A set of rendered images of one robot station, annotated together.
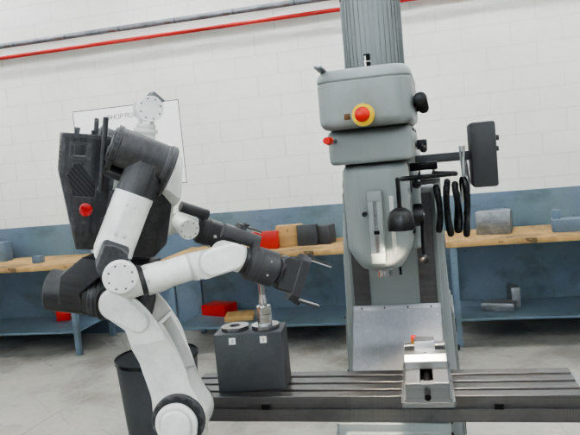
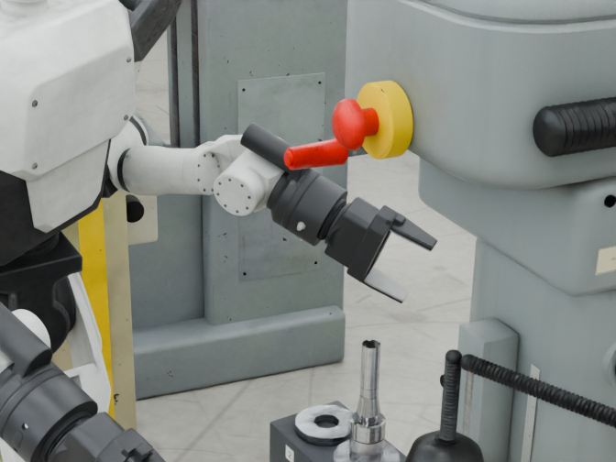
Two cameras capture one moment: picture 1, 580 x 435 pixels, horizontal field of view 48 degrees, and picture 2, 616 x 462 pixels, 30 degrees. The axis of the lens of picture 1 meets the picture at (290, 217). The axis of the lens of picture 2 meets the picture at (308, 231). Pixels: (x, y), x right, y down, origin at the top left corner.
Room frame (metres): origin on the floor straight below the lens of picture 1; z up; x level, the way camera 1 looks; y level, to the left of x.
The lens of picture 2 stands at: (1.14, -0.84, 2.03)
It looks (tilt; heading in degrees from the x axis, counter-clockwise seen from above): 23 degrees down; 50
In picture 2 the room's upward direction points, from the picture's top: 1 degrees clockwise
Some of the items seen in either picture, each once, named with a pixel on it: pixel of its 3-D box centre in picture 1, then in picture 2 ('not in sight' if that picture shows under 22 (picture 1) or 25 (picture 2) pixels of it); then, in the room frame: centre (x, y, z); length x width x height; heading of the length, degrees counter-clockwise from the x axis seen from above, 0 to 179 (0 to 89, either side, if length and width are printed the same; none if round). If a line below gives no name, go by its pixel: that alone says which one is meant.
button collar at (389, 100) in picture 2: (363, 115); (383, 119); (1.73, -0.22, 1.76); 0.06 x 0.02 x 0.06; 77
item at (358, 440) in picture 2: (264, 316); (367, 439); (2.05, 0.11, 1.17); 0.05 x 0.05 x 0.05
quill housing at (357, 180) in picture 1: (380, 214); (582, 379); (1.96, -0.27, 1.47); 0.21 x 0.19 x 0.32; 77
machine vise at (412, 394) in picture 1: (425, 368); not in sight; (1.90, -0.37, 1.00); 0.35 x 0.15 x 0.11; 169
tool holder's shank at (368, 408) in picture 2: (261, 288); (369, 381); (2.05, 0.11, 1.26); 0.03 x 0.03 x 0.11
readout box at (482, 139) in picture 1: (483, 154); not in sight; (2.17, -0.67, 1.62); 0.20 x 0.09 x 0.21; 167
